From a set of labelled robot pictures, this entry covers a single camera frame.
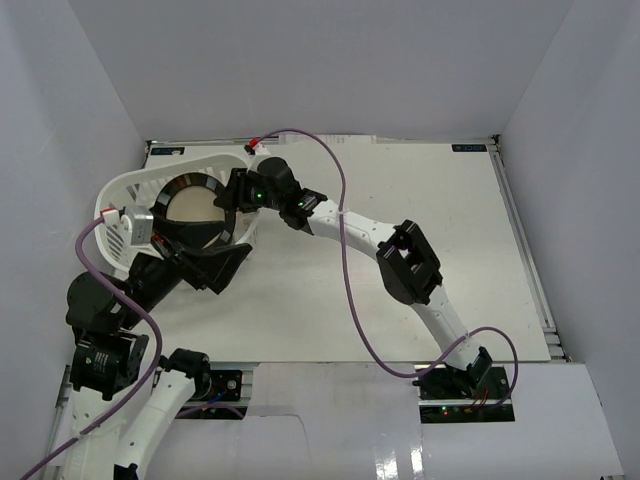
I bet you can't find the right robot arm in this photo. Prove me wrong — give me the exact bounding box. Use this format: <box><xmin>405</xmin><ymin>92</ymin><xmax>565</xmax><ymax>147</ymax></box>
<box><xmin>214</xmin><ymin>157</ymin><xmax>492</xmax><ymax>399</ymax></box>

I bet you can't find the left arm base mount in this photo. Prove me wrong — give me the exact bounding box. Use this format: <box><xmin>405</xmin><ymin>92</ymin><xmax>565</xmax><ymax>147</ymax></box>
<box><xmin>177</xmin><ymin>368</ymin><xmax>253</xmax><ymax>421</ymax></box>

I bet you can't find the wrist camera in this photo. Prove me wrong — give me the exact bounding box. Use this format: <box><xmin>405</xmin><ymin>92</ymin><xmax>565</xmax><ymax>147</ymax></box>
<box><xmin>100</xmin><ymin>205</ymin><xmax>154</xmax><ymax>249</ymax></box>
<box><xmin>244</xmin><ymin>137</ymin><xmax>269</xmax><ymax>157</ymax></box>

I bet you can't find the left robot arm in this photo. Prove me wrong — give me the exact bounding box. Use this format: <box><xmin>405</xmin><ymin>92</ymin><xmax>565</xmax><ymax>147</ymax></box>
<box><xmin>57</xmin><ymin>209</ymin><xmax>252</xmax><ymax>479</ymax></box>

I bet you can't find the white plastic dish bin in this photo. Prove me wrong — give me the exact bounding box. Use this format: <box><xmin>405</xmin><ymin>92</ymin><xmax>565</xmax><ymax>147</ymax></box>
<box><xmin>95</xmin><ymin>146</ymin><xmax>251</xmax><ymax>272</ymax></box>

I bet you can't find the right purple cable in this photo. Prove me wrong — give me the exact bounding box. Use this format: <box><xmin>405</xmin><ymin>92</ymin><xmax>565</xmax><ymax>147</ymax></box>
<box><xmin>254</xmin><ymin>128</ymin><xmax>519</xmax><ymax>411</ymax></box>

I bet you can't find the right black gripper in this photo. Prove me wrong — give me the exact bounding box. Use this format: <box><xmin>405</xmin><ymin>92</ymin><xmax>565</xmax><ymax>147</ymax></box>
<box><xmin>213</xmin><ymin>169</ymin><xmax>284</xmax><ymax>215</ymax></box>

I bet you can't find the round black rimmed plate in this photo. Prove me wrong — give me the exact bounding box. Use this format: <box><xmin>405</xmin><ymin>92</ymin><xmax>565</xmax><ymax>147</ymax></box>
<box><xmin>151</xmin><ymin>172</ymin><xmax>236</xmax><ymax>250</ymax></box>

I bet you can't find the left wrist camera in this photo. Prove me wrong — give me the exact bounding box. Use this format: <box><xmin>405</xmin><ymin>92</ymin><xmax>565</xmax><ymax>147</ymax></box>
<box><xmin>100</xmin><ymin>205</ymin><xmax>154</xmax><ymax>249</ymax></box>

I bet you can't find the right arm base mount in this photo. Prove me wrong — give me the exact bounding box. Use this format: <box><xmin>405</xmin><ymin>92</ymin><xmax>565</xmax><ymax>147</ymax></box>
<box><xmin>412</xmin><ymin>366</ymin><xmax>515</xmax><ymax>425</ymax></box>

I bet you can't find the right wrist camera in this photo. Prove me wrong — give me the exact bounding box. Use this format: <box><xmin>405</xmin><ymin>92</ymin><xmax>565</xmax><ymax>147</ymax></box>
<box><xmin>244</xmin><ymin>137</ymin><xmax>269</xmax><ymax>157</ymax></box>

